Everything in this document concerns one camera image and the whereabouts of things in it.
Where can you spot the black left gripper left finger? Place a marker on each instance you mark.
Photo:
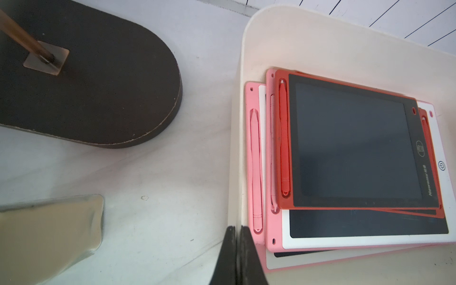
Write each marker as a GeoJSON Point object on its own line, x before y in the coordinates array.
{"type": "Point", "coordinates": [225, 269]}

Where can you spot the cream plastic storage box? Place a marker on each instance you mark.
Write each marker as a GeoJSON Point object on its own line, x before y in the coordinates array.
{"type": "Point", "coordinates": [296, 39]}

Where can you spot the glass jar with beige contents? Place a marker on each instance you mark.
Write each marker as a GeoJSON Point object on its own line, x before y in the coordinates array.
{"type": "Point", "coordinates": [42, 239]}

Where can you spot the red writing tablet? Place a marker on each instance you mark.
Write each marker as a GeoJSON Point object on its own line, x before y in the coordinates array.
{"type": "Point", "coordinates": [432, 175]}
{"type": "Point", "coordinates": [342, 146]}

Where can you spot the pink bottom writing tablet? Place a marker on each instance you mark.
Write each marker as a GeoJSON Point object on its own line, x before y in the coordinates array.
{"type": "Point", "coordinates": [264, 218]}

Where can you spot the white pink writing tablet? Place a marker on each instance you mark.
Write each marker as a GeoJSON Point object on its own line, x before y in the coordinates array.
{"type": "Point", "coordinates": [443, 232]}

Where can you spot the metal cup holder stand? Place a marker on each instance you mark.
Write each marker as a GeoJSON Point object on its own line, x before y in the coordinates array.
{"type": "Point", "coordinates": [120, 85]}

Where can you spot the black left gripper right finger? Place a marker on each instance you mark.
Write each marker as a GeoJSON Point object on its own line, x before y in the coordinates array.
{"type": "Point", "coordinates": [249, 268]}

